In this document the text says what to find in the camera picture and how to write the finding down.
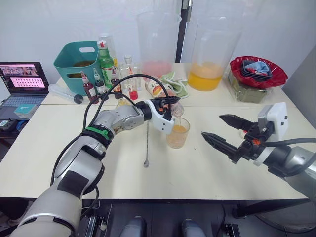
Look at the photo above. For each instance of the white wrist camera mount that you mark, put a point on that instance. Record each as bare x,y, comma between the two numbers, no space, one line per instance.
276,118
161,123

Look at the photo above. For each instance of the brown dropper bottle orange label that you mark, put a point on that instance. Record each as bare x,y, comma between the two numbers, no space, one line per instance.
116,85

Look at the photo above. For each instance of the long metal bar spoon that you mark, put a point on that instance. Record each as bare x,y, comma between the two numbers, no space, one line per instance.
147,148

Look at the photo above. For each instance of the clear square glass bottle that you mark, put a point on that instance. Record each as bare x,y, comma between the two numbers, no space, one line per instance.
178,110

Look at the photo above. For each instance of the dark red dropper bottle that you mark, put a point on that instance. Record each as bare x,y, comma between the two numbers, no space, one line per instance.
90,91

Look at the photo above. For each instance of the teal plastic bin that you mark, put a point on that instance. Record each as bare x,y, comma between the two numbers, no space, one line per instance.
71,66

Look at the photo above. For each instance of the green white cloth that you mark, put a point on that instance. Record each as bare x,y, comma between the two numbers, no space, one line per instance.
179,86

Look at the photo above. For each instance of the open laptop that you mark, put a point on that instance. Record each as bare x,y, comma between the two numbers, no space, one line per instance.
23,81

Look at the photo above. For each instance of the black table crossbar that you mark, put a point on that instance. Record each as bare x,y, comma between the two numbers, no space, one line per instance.
271,207

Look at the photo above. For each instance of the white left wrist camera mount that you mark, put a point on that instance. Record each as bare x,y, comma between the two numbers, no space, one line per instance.
161,123

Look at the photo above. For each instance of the red wavy bowl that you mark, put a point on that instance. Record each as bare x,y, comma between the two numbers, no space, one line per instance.
279,76

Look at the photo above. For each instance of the dark rounded shape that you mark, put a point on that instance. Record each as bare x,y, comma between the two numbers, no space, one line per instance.
133,227
193,228

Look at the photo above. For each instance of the clear glass flask bottle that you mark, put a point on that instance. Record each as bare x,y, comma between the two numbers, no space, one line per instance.
129,69

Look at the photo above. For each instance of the clear jug with orange juice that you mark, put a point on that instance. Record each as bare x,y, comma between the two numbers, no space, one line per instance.
207,74

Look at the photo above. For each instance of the glass beaker with orange drink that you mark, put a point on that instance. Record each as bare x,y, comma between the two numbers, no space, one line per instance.
177,138

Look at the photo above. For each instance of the small white red bottle cap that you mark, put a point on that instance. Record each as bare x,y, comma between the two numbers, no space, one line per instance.
242,133

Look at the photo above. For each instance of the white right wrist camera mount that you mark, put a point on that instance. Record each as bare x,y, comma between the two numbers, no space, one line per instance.
276,118

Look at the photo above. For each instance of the black dropper bottle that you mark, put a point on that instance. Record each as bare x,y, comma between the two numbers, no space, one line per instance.
100,85

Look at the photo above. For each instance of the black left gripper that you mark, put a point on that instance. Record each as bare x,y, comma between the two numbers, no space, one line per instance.
163,103

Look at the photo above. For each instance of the printed label juice bottle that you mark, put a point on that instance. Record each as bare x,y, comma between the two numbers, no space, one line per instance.
155,89

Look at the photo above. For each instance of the black vertical pole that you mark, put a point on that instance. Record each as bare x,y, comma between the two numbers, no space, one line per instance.
182,32

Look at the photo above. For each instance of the green glass bottle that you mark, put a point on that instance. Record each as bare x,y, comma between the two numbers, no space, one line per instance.
106,66

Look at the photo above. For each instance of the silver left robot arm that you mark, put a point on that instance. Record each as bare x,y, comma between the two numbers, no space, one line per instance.
74,158

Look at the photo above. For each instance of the stack of black trays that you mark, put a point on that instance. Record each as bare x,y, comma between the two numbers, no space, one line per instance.
247,70

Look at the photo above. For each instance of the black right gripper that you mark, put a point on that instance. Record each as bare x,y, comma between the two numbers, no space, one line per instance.
250,146

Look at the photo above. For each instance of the blue cloth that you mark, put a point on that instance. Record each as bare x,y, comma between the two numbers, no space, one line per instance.
259,67

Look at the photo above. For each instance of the teal booklet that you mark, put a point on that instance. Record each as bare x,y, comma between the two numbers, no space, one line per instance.
26,110

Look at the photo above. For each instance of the clear box with green contents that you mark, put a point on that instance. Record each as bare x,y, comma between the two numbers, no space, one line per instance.
249,95

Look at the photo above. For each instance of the small black handheld device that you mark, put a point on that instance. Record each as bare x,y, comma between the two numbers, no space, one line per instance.
7,124

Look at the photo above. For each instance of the clear pitcher with pink liquid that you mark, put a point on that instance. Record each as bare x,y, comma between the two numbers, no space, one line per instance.
158,49

